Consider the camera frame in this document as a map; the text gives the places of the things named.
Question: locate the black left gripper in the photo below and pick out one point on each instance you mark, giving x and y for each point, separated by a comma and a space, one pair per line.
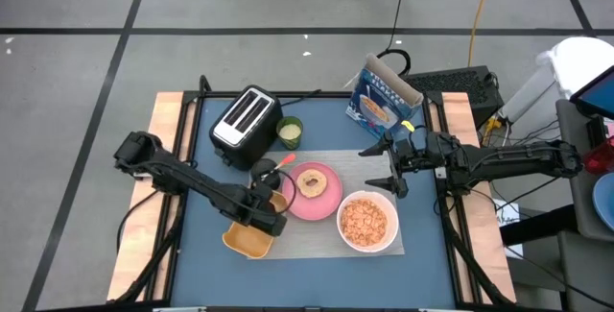
266, 216

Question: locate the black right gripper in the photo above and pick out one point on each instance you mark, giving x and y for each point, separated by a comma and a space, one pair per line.
415, 158

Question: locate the toasted bagel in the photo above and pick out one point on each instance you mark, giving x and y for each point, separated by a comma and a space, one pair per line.
312, 183

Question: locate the blue cereal box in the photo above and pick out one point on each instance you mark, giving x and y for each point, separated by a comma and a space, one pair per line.
384, 96

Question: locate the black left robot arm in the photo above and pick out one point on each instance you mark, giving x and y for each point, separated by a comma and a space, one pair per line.
192, 182

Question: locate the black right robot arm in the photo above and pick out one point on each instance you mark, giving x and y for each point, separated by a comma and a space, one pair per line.
503, 163

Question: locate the yellow plastic bin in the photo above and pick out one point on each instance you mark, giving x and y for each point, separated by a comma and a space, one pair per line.
244, 242

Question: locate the yellow tag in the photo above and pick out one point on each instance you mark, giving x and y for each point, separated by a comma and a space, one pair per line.
408, 125

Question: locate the grey woven placemat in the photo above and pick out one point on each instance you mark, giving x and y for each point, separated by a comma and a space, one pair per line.
307, 240

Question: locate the black mesh utensil cup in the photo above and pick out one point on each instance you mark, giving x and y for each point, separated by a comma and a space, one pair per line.
261, 168

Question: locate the pink plate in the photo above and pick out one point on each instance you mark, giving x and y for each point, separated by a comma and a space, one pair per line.
316, 208

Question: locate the white bowl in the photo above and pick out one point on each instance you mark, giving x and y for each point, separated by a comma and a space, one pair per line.
393, 221

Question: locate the green glass cup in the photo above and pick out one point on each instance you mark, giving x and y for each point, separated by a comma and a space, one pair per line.
290, 132

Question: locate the black and silver toaster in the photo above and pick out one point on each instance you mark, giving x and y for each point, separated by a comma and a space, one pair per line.
244, 125

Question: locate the black computer case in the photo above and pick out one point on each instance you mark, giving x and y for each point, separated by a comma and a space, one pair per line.
460, 86

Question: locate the white paper sheet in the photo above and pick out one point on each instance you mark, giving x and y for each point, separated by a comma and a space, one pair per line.
509, 216

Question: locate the grey waste bin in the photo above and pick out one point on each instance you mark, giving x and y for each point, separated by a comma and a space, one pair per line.
532, 110

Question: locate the grey side cabinet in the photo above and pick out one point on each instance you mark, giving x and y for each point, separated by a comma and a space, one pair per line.
573, 201

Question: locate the red object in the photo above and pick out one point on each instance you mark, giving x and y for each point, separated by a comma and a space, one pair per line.
597, 160

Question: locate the white cloth bag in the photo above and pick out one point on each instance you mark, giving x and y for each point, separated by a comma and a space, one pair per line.
580, 60

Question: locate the blue dish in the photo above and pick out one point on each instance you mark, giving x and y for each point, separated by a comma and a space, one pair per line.
605, 201

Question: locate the black tablet screen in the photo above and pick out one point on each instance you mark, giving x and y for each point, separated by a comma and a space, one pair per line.
599, 96

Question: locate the black metal table frame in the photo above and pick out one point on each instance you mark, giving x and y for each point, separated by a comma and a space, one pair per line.
326, 95

